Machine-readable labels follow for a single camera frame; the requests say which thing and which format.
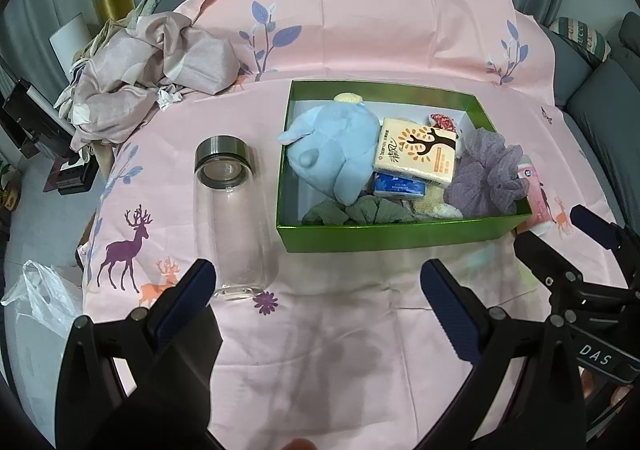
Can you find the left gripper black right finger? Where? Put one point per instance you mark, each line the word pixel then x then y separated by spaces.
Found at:
pixel 546 409

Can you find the person's right hand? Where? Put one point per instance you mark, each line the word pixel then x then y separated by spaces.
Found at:
pixel 592 386

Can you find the red white knitted sock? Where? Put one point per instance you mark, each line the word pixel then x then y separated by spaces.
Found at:
pixel 443 121

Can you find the yellow tissue pack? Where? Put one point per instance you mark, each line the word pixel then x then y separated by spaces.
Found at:
pixel 411 150

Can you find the person's left hand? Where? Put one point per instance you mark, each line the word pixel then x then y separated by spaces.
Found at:
pixel 300 444

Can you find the pink white wipes canister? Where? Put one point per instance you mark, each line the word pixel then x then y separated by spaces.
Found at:
pixel 541 220

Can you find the purple mesh bath pouf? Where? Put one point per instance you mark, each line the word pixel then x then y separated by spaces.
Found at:
pixel 486 181

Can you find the light blue plush toy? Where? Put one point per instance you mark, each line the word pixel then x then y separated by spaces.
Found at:
pixel 332 147

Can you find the grey sofa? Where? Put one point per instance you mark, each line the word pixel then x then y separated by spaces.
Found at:
pixel 603 101

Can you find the striped cushion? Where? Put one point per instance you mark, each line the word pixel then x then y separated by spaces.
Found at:
pixel 585 39

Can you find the clear glass bottle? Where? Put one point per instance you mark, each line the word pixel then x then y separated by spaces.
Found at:
pixel 229 217

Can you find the yellow cream fluffy towel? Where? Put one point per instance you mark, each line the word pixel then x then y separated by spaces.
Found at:
pixel 431 206

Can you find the white cylinder lamp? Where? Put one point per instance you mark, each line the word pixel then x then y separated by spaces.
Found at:
pixel 67 41

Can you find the green fluffy cloth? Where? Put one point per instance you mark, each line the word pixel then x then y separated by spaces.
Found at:
pixel 366 211

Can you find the crumpled beige pink cloth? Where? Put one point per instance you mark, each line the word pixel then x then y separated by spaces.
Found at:
pixel 120 84

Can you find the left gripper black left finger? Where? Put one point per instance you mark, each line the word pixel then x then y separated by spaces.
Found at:
pixel 143 382

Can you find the white plastic bag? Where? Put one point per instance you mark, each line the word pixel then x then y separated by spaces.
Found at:
pixel 45 304

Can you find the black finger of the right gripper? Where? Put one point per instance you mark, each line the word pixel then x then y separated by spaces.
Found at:
pixel 561 279
pixel 608 234

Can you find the blue orange tissue pack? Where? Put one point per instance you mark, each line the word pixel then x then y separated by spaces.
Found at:
pixel 394 187

